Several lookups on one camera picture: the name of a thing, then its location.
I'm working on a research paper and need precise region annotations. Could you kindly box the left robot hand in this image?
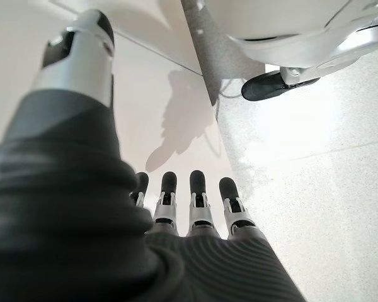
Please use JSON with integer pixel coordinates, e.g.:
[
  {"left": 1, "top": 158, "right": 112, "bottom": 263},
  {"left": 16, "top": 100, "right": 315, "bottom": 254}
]
[{"left": 0, "top": 8, "right": 308, "bottom": 302}]

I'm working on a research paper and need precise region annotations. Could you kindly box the white cabinet door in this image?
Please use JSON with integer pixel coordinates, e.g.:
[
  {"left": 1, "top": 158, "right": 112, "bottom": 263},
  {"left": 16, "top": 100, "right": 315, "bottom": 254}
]
[{"left": 49, "top": 0, "right": 204, "bottom": 76}]

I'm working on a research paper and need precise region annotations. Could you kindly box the grey cabinet toe kick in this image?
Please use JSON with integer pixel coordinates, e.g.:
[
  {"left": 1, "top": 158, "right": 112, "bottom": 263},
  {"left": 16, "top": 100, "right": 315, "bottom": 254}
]
[{"left": 180, "top": 0, "right": 267, "bottom": 106}]

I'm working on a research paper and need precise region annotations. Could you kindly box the black robot foot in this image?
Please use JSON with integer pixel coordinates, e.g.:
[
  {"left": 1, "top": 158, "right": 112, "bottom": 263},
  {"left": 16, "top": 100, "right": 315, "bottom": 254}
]
[{"left": 241, "top": 69, "right": 321, "bottom": 102}]

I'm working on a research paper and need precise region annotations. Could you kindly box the white robot leg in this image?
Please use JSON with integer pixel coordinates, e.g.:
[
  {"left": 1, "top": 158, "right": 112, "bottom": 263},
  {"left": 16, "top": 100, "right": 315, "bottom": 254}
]
[{"left": 204, "top": 0, "right": 378, "bottom": 87}]

